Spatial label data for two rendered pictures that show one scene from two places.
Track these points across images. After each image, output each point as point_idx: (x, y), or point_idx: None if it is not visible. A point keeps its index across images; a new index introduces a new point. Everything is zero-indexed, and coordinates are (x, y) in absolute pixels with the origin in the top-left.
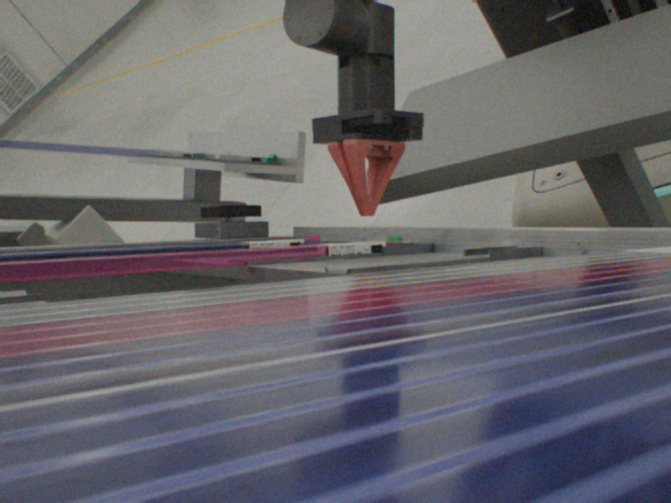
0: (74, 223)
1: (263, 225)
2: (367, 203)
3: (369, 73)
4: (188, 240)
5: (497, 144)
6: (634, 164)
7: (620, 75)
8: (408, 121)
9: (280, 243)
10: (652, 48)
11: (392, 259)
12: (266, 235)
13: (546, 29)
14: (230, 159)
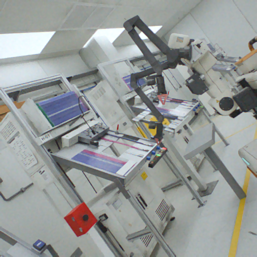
0: None
1: (154, 140)
2: (157, 143)
3: (156, 131)
4: (146, 139)
5: (189, 141)
6: (211, 153)
7: (197, 140)
8: (158, 138)
9: (146, 144)
10: (201, 139)
11: (138, 151)
12: (154, 141)
13: None
14: (169, 127)
